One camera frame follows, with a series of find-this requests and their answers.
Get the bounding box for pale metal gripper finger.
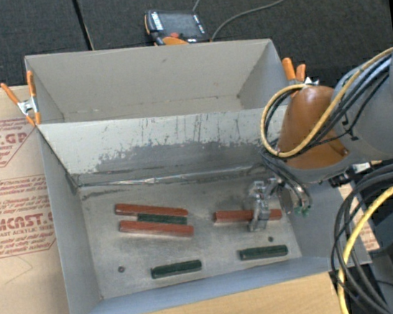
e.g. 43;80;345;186
245;208;274;234
244;179;272;213

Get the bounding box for red-brown block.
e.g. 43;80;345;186
117;210;197;248
113;193;190;228
211;201;285;231

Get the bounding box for dark green flat block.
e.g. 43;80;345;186
136;206;190;233
149;258;204;280
238;242;290;263

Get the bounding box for grey metal bin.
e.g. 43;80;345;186
24;12;376;314

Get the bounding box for brown cardboard board red print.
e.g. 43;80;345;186
0;79;71;314

